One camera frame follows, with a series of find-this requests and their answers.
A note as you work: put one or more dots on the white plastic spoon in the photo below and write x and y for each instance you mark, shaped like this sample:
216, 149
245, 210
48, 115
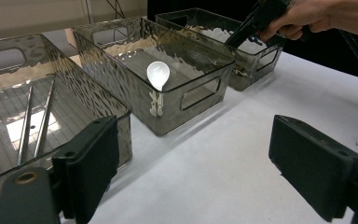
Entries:
158, 73

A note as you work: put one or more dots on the metal chopstick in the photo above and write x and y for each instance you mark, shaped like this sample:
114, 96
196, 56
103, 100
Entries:
44, 121
25, 127

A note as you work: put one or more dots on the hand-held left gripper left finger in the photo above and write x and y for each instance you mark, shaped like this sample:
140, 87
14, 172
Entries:
88, 168

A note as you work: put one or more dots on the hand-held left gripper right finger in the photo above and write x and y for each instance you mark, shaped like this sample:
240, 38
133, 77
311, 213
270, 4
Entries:
315, 169

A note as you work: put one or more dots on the smoky clear plastic bin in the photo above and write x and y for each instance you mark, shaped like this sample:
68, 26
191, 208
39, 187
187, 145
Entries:
171, 118
245, 79
84, 99

